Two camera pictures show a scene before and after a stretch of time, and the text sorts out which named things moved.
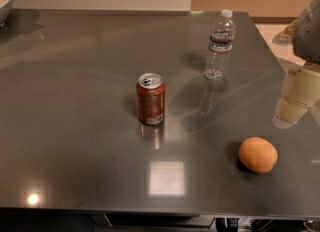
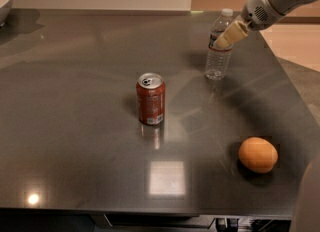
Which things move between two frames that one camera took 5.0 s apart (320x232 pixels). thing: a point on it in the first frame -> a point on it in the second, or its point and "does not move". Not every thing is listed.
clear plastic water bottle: [220, 45] does not move
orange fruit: [258, 154] does not move
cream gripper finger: [300, 92] -> [231, 34]
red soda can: [150, 90] does not move
